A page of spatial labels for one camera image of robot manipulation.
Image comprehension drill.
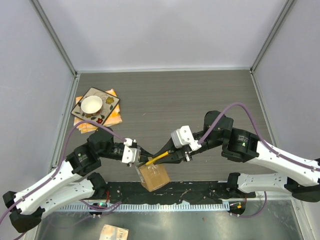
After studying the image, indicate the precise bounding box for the yellow utility knife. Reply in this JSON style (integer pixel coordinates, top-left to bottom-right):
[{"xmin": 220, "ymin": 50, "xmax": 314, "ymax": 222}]
[{"xmin": 145, "ymin": 151, "xmax": 170, "ymax": 166}]

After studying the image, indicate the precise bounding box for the brown cardboard express box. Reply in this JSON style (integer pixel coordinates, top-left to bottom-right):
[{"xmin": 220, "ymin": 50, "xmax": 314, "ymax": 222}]
[{"xmin": 135, "ymin": 164, "xmax": 171, "ymax": 192}]

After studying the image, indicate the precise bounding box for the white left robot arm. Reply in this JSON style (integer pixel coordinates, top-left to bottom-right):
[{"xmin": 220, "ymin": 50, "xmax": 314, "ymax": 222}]
[{"xmin": 2, "ymin": 130, "xmax": 152, "ymax": 233}]

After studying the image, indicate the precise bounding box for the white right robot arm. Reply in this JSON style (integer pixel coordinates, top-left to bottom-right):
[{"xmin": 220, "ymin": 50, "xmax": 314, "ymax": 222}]
[{"xmin": 154, "ymin": 110, "xmax": 320, "ymax": 203}]

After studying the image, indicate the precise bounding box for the floral square plate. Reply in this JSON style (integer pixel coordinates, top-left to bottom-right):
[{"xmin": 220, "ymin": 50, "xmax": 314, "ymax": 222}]
[{"xmin": 70, "ymin": 87, "xmax": 120, "ymax": 125}]

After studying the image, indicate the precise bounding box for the white floral bowl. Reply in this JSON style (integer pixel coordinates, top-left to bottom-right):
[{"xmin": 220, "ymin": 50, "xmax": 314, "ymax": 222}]
[{"xmin": 80, "ymin": 95, "xmax": 103, "ymax": 118}]

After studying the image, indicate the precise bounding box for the pink paper packet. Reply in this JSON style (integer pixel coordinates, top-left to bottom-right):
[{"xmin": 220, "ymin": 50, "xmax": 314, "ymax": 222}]
[{"xmin": 99, "ymin": 224, "xmax": 129, "ymax": 240}]

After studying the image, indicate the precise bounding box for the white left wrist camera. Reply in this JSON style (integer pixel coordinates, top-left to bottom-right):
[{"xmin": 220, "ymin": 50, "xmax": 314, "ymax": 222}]
[{"xmin": 121, "ymin": 138, "xmax": 141, "ymax": 166}]

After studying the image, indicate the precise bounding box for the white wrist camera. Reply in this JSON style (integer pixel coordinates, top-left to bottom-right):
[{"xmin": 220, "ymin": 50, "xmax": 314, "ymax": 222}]
[
  {"xmin": 121, "ymin": 138, "xmax": 141, "ymax": 166},
  {"xmin": 170, "ymin": 125, "xmax": 202, "ymax": 151}
]

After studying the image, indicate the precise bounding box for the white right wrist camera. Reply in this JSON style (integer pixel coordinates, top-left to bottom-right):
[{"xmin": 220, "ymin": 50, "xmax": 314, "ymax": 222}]
[{"xmin": 170, "ymin": 125, "xmax": 202, "ymax": 151}]

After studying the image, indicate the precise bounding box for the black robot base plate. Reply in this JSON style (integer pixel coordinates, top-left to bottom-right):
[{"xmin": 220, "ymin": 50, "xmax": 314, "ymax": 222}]
[{"xmin": 77, "ymin": 180, "xmax": 257, "ymax": 206}]

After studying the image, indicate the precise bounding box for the white slotted cable duct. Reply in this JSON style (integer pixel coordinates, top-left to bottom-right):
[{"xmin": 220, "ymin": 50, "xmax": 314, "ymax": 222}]
[{"xmin": 54, "ymin": 201, "xmax": 230, "ymax": 213}]

